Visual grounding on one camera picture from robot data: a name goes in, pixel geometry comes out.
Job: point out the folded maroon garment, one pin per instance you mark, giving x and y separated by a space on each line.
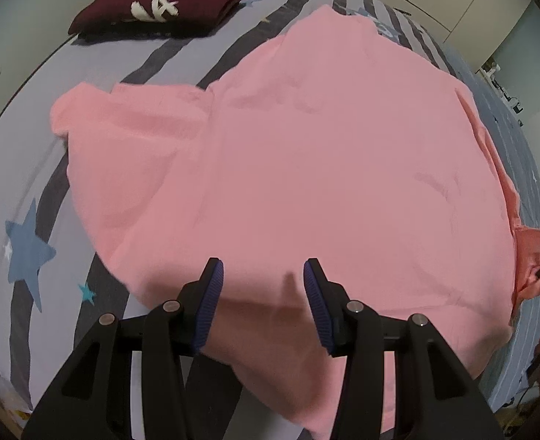
180 18

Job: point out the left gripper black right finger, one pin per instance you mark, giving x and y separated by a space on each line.
435 397

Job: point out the items on white desk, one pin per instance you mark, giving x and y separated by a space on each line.
490 68

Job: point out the pink garment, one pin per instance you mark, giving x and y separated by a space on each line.
329 142

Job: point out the striped star bed sheet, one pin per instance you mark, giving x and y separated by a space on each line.
54 286

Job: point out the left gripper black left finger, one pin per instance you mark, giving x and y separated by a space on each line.
90 396

